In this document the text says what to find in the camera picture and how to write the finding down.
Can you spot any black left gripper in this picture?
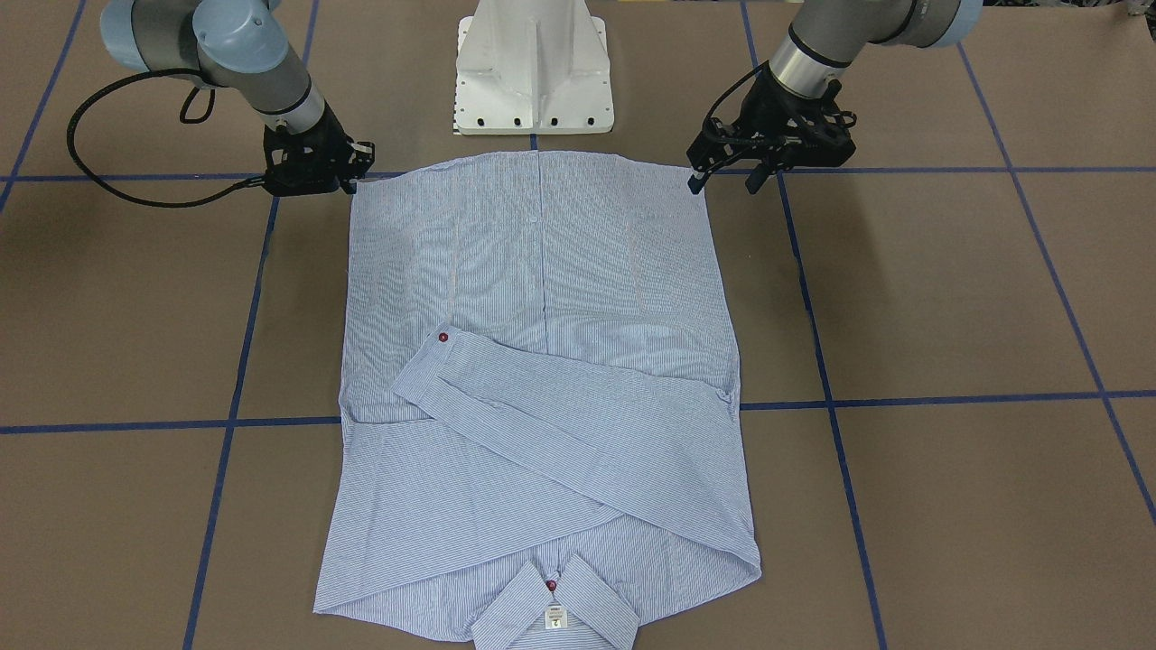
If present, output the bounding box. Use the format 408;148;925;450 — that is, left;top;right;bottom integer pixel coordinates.
686;62;855;194

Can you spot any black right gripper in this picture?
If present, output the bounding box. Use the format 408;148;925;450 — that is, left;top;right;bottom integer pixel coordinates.
264;108;376;198

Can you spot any blue striped button shirt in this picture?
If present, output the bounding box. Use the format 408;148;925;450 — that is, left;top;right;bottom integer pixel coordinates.
313;152;762;649

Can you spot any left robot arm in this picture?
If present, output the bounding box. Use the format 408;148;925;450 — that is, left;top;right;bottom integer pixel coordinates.
686;1;984;194

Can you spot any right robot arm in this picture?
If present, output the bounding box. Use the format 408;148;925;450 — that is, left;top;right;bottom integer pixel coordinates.
101;1;375;197

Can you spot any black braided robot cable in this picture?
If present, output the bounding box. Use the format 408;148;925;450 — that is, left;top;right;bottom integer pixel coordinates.
65;69;272;210

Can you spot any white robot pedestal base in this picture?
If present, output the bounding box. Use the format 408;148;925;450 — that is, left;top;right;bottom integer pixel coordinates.
453;1;616;136

